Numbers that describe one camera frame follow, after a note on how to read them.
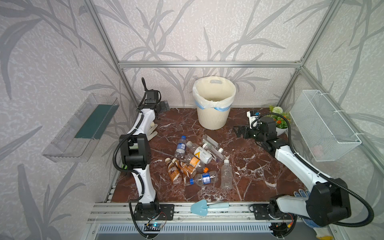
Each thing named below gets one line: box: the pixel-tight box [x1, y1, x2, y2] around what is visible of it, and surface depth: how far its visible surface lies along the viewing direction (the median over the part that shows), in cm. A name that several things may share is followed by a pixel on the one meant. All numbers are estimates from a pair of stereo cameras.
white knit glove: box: [147, 121, 158, 141], surface depth 107 cm
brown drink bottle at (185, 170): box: [172, 158, 192, 179], surface depth 86 cm
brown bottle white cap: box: [165, 157, 183, 184], surface depth 84 cm
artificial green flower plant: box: [266, 105, 292, 129], surface depth 96 cm
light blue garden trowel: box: [190, 199, 230, 217], surface depth 77 cm
